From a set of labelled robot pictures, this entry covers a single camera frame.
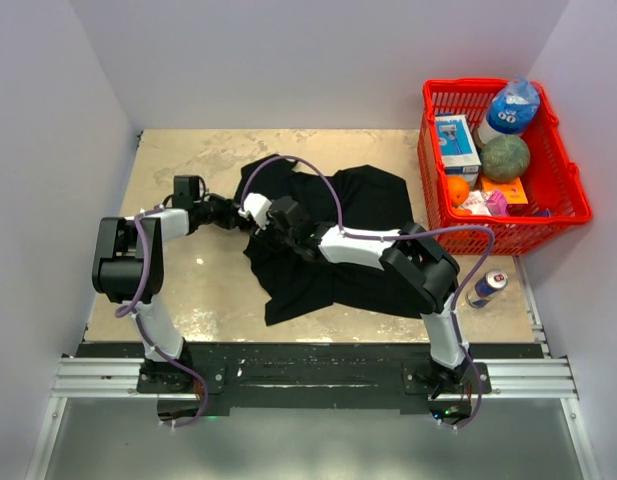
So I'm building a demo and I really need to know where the black garment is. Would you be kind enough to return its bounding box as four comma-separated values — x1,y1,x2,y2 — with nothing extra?
235,157,421,326

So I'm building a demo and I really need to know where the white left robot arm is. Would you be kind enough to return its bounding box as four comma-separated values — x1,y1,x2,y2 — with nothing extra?
92,175,254,392

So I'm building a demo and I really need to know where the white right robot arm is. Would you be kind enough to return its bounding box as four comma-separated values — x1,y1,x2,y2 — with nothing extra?
246,194,469,399

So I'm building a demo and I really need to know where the orange fruit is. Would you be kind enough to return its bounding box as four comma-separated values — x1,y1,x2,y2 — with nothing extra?
447,176,471,208

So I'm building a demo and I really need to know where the blue white box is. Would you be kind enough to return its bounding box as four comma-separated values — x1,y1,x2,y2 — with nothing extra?
435,115,482,188

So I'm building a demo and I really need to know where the blue silver drink can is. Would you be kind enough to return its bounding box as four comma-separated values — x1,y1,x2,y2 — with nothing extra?
466,269,508,308

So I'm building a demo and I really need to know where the pink small package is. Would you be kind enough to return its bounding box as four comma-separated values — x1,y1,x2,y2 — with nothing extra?
482,189,509,216

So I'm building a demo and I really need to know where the green round melon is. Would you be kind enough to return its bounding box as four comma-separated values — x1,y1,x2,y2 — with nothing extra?
480,135,531,183

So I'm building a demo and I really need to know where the orange box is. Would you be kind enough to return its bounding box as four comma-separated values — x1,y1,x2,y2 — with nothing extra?
477,173,528,205

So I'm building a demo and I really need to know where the blue plastic bag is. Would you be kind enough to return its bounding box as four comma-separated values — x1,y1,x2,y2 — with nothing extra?
474,76,541,148

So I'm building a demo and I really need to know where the red plastic basket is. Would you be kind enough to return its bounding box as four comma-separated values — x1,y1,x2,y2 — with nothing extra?
417,78,593,256

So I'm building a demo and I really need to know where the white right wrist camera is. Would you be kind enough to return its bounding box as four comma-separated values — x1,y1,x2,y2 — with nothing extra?
238,193,272,230

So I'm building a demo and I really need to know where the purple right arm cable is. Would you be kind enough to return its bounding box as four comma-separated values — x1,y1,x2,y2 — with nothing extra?
240,154,495,431

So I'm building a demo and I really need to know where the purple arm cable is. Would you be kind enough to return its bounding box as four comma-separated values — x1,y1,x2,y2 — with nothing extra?
114,180,210,428
240,154,495,431

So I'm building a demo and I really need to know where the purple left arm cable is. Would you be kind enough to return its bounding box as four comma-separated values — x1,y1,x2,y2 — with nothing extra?
114,180,210,428

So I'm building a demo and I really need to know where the aluminium rail frame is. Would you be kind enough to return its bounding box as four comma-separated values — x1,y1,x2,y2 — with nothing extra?
25,257,601,479

